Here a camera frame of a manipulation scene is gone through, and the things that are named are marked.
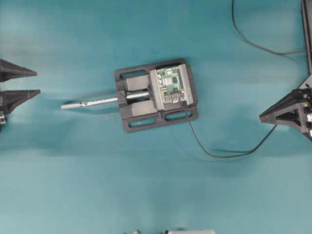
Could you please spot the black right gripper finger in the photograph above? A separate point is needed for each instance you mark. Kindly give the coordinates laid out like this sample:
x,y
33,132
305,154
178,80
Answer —
x,y
295,109

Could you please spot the green PCB board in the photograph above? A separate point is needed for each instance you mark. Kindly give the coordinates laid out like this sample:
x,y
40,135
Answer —
x,y
170,85

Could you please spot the black frame rail right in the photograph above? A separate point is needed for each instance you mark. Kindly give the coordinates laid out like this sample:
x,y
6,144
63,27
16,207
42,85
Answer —
x,y
306,10

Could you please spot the black bench vise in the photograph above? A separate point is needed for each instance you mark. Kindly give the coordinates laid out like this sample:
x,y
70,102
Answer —
x,y
139,99

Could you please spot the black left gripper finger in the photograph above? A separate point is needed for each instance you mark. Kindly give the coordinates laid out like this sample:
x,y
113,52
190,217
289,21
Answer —
x,y
9,100
10,71

